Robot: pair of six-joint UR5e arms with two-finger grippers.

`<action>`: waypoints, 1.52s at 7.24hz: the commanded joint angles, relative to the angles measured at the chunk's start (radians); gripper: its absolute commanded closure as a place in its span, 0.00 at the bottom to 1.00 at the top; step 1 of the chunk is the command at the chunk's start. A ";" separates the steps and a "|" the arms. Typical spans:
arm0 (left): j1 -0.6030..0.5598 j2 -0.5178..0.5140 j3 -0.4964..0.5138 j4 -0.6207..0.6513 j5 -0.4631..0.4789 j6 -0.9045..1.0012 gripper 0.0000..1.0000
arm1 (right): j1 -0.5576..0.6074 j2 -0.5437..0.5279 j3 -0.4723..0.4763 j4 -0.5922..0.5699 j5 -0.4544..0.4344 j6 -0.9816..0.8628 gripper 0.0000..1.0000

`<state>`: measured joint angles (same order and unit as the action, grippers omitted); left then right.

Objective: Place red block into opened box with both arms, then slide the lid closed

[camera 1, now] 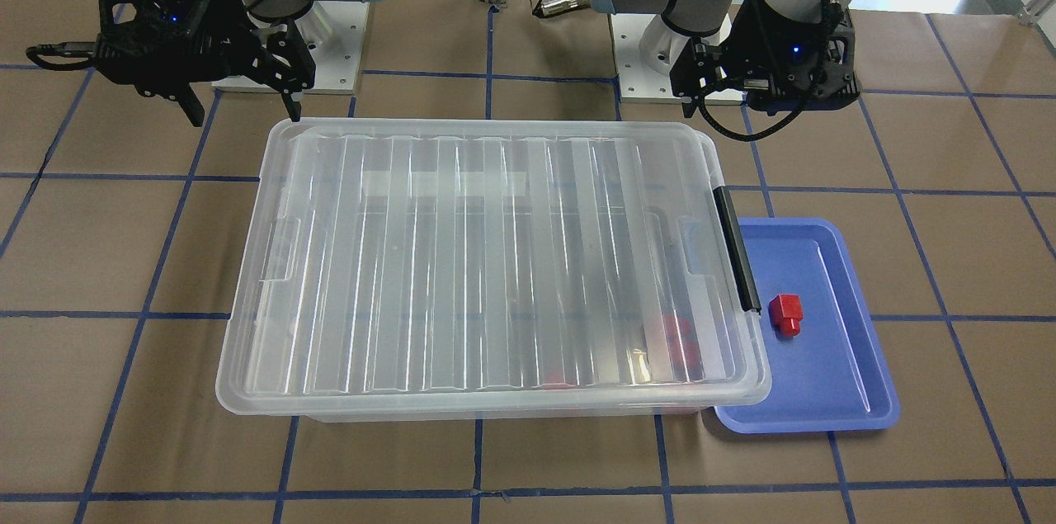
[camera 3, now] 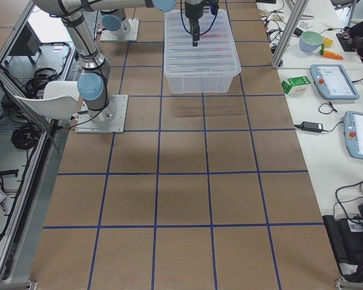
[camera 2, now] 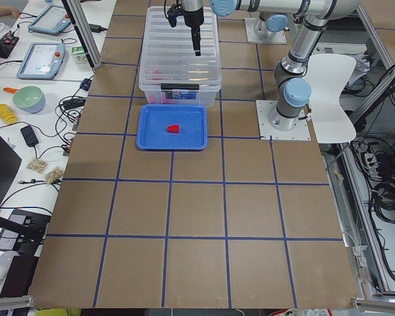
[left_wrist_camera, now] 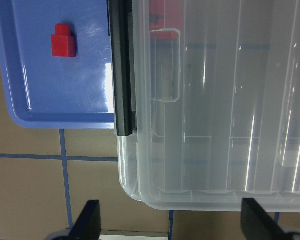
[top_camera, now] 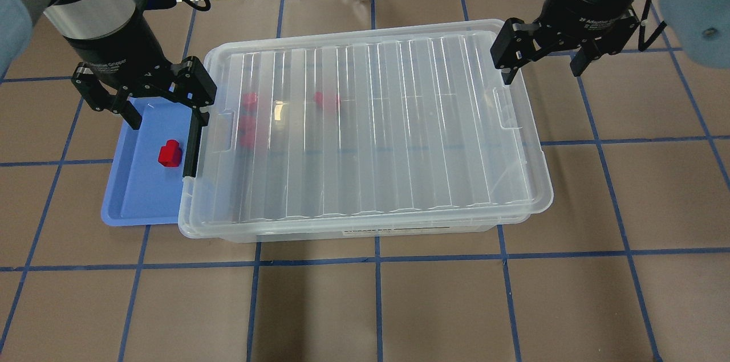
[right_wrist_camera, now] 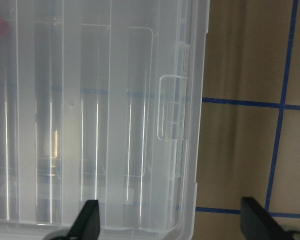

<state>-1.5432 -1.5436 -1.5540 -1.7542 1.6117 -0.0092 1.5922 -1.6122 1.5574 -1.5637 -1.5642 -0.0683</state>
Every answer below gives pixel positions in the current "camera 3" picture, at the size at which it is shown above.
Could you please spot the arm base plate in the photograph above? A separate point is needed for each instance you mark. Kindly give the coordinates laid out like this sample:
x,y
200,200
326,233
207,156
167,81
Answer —
x,y
107,36
111,119

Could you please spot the clear plastic storage box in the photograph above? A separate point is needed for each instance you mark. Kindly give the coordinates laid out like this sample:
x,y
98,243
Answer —
x,y
207,68

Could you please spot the teach pendant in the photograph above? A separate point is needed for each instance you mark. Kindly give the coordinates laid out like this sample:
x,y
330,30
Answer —
x,y
333,83
353,132

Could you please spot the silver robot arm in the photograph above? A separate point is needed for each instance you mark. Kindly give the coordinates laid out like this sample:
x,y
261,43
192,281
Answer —
x,y
115,21
92,85

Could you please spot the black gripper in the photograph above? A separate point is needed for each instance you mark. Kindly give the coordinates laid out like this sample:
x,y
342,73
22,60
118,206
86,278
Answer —
x,y
193,11

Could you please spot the green white carton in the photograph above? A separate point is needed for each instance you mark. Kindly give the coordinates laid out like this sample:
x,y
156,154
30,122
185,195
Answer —
x,y
295,85

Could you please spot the yellow toy corn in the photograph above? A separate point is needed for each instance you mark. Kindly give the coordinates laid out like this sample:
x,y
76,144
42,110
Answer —
x,y
327,42

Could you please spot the teach pendant far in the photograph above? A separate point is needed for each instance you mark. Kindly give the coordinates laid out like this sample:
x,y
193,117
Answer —
x,y
333,83

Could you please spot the toy carrot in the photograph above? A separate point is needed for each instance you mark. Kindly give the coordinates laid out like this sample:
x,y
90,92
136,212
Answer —
x,y
329,54

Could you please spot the black power adapter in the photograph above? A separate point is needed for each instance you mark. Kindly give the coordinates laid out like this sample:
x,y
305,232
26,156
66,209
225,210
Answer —
x,y
311,127

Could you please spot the teach pendant near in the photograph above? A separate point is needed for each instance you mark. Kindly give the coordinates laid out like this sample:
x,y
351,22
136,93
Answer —
x,y
353,132

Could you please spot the white chair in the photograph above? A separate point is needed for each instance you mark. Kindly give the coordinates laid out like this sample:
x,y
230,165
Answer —
x,y
59,100

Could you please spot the green blue bowl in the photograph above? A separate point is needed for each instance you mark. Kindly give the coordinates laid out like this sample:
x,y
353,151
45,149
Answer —
x,y
309,41

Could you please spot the aluminium frame post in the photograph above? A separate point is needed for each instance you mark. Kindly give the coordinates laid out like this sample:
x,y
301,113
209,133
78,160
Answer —
x,y
288,32

